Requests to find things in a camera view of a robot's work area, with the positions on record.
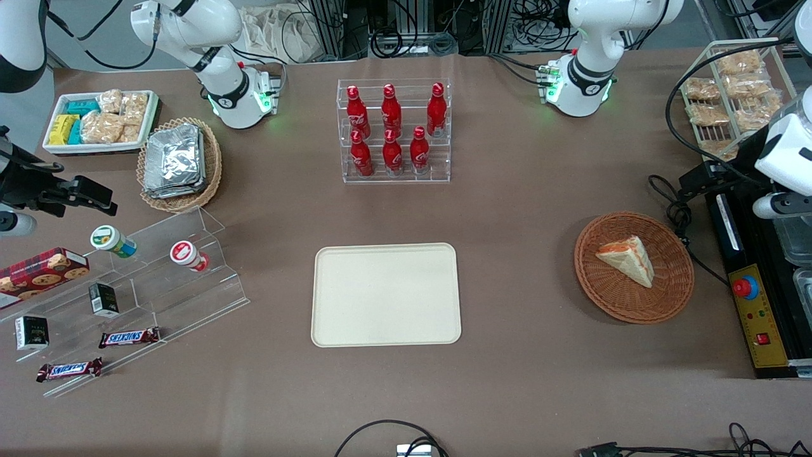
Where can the cup with red lid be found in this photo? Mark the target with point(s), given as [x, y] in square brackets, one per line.
[185, 254]

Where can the clear acrylic stepped display stand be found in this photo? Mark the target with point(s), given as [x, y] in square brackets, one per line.
[165, 298]

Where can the red cola bottle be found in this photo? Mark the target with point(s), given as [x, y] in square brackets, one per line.
[436, 111]
[419, 155]
[392, 157]
[362, 158]
[358, 114]
[391, 111]

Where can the triangular sandwich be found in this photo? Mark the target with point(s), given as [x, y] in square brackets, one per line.
[628, 259]

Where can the yellow snack pack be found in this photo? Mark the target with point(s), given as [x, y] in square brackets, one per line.
[62, 130]

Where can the small clear plastic container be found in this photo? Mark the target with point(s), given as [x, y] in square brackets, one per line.
[804, 289]

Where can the cup with green lid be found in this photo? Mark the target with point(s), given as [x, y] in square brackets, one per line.
[108, 239]

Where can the red cookie box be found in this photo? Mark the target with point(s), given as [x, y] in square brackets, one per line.
[38, 273]

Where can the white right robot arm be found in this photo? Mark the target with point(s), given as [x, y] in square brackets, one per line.
[190, 25]

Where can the teal snack pack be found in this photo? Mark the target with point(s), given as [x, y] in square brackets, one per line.
[82, 106]
[76, 132]

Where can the black machine with yellow panel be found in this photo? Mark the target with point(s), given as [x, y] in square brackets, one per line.
[771, 317]

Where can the small silver device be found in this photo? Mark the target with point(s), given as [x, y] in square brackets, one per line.
[413, 450]

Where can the beige plastic tray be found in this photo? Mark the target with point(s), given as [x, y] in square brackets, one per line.
[386, 295]

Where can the small black carton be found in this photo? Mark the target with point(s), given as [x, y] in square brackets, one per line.
[103, 299]

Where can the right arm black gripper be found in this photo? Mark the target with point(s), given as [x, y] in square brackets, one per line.
[20, 182]

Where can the beige cloth bag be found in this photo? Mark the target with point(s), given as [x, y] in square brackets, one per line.
[279, 32]

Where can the round brown wicker basket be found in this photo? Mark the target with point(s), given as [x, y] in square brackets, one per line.
[615, 298]

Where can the clear bag of rice crackers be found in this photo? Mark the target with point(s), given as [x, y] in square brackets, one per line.
[101, 128]
[131, 133]
[134, 108]
[110, 101]

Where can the silver foil pack stack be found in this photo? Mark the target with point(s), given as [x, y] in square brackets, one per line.
[174, 162]

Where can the red emergency stop button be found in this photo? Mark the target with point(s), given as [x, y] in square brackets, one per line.
[746, 287]

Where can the large clear plastic container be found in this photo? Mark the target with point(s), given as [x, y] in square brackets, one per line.
[796, 241]

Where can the oval light wicker basket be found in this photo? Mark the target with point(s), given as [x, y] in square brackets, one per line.
[212, 171]

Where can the Snickers chocolate bar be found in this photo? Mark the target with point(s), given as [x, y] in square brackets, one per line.
[129, 337]
[70, 369]

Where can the black and white carton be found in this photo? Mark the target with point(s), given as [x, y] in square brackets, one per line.
[32, 333]

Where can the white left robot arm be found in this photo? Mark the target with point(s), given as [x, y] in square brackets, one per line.
[590, 38]

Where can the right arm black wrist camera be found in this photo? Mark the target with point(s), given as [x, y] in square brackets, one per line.
[92, 187]

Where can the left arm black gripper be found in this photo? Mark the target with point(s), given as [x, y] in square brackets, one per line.
[743, 160]

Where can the white rectangular snack bin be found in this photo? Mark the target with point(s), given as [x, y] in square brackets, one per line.
[95, 148]

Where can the clear acrylic bottle rack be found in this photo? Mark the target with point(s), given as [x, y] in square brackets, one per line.
[438, 171]

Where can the bagged fried snack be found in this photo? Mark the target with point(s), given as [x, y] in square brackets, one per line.
[739, 62]
[701, 89]
[708, 114]
[755, 114]
[747, 86]
[720, 149]

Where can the red rocker switch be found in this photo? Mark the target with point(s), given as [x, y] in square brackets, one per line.
[763, 338]

